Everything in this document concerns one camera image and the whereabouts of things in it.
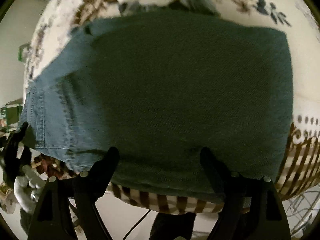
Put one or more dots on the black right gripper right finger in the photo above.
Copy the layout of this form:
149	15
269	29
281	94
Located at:
251	207

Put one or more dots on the floral cream bedspread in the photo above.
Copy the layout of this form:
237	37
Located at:
293	17

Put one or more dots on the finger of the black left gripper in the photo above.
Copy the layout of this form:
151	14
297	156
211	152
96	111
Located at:
10	164

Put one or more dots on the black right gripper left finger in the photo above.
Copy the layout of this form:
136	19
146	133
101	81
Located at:
52	218

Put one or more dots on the brown checkered bed skirt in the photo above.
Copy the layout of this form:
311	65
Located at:
298	172

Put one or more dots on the blue denim pants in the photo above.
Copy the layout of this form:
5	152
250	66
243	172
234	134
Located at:
160	85

